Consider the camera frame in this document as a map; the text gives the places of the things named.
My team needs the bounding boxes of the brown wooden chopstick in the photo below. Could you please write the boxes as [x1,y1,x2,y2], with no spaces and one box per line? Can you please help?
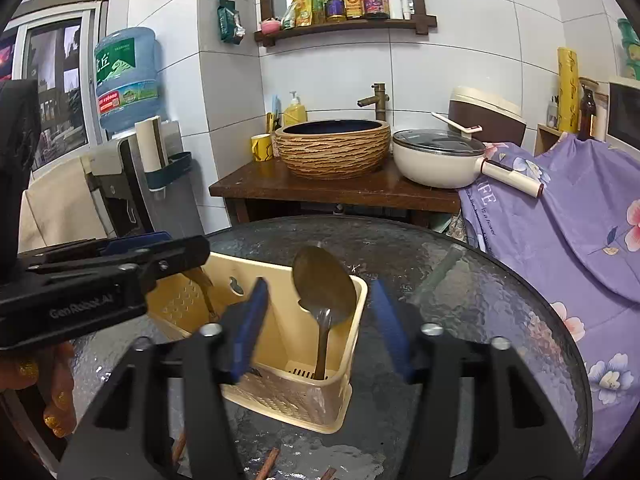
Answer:
[255,448,280,480]
[171,431,186,467]
[320,467,336,480]

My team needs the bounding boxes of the large steel spoon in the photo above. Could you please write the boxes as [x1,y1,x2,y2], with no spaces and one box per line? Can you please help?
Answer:
[292,246,357,380]

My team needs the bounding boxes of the cream plastic utensil holder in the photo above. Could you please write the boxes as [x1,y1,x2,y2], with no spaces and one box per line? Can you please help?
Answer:
[146,252,368,434]

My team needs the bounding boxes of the steel spoon round bowl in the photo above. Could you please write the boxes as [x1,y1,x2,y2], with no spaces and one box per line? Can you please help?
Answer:
[182,266,219,322]

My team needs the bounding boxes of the person left hand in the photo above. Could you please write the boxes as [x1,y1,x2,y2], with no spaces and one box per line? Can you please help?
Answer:
[1,342,77,438]

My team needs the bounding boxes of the beige cloth cover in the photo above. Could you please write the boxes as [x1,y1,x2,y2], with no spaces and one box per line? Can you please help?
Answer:
[18,158,106,252]

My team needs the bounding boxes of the water dispenser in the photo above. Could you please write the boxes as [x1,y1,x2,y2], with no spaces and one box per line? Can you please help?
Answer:
[86,122,204,238]

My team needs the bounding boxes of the paper cup stack holder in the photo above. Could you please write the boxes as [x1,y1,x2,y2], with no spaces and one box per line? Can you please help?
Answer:
[134,116,192,200]

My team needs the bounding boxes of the yellow mug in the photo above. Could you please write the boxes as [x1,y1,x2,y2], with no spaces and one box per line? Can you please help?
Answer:
[250,133,273,162]

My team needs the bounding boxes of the round glass table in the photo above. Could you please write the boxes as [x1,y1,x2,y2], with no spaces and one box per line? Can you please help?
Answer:
[69,213,594,480]

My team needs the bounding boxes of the yellow soap dispenser bottle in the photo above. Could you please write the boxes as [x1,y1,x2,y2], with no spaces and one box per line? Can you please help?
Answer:
[282,90,308,128]

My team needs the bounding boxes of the woven pattern basin sink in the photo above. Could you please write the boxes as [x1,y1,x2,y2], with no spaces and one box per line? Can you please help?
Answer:
[274,119,390,180]

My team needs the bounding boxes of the blue water jug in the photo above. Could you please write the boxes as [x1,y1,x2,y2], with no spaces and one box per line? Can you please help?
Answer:
[94,27,162,133]

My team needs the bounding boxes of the purple floral cloth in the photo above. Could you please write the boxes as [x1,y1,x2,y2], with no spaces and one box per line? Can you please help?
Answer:
[459,134,639,470]

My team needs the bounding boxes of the dark wooden counter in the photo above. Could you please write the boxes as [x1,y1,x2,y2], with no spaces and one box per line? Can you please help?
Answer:
[208,159,460,226]

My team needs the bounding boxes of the pink small bowl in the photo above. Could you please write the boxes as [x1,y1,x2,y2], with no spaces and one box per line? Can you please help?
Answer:
[260,18,281,35]

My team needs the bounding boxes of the brass faucet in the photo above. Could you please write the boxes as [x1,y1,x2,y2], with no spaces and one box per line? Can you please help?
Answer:
[357,82,390,122]

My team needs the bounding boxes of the white frying pan with lid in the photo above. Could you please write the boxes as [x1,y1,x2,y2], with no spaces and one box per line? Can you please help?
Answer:
[392,129,544,197]

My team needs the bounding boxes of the brown rice cooker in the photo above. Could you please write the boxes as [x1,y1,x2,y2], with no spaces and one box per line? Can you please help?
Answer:
[448,87,526,146]

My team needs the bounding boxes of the brown glass bottle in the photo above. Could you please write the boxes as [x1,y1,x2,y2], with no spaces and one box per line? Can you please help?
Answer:
[578,86,597,141]

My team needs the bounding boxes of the white microwave oven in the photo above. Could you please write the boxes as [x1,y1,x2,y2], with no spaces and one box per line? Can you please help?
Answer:
[606,76,640,150]

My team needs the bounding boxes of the yellow wrap roll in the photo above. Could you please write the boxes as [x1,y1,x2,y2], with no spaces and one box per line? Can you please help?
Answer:
[558,47,579,133]

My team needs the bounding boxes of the green instant noodle cups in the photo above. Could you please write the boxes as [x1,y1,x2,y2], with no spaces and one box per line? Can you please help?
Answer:
[617,18,640,80]

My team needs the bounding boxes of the window with frame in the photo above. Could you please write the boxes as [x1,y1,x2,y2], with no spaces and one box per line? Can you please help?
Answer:
[1,0,108,176]

